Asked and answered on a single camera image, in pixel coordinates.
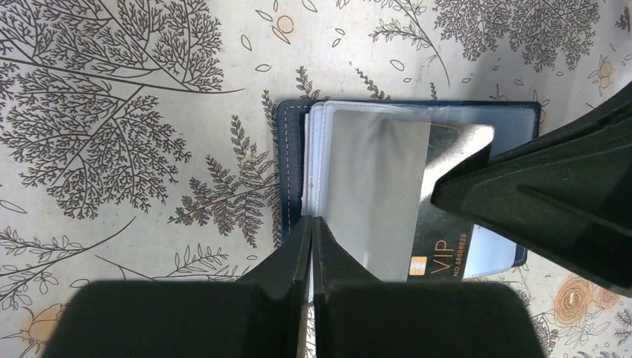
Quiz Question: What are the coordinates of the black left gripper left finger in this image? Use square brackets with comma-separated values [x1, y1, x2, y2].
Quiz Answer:
[43, 216, 313, 357]

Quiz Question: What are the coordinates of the blue leather card holder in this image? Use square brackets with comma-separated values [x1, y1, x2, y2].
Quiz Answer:
[276, 100, 540, 282]

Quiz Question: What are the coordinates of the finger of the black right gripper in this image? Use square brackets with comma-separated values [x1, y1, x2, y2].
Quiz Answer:
[431, 86, 631, 297]

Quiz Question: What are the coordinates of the dark credit card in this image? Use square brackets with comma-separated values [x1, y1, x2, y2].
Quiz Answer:
[407, 123, 494, 283]

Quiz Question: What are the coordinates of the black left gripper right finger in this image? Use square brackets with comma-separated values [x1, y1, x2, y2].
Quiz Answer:
[312, 217, 543, 357]

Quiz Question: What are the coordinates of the floral tablecloth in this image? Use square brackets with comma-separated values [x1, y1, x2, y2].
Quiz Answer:
[1, 1, 631, 357]

